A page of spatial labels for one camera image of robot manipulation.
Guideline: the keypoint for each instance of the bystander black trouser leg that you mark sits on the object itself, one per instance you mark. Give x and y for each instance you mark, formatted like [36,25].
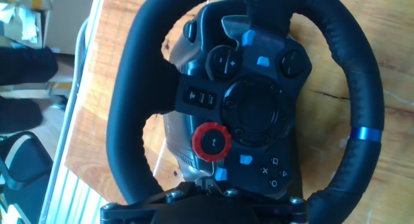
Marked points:
[19,115]
[26,67]

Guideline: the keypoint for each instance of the black racing steering wheel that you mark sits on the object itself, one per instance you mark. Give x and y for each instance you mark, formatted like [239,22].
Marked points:
[129,104]

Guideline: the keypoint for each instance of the orange wooden board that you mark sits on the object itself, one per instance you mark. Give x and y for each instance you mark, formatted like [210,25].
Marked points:
[398,185]

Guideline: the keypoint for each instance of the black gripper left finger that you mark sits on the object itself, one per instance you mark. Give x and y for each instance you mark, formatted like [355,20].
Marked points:
[136,214]

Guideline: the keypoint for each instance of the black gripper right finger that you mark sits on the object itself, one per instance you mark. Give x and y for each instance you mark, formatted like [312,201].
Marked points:
[281,212]

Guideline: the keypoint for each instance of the grey metal tube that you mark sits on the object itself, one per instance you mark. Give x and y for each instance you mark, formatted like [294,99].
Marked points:
[75,81]

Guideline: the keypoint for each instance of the cardboard box with paper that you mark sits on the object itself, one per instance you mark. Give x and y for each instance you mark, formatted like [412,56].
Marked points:
[9,34]

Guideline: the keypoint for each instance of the white paper scrap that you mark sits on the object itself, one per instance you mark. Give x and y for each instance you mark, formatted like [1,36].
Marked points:
[28,25]

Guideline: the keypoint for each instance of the black office chair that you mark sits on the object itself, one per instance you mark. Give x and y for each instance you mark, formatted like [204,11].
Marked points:
[29,159]

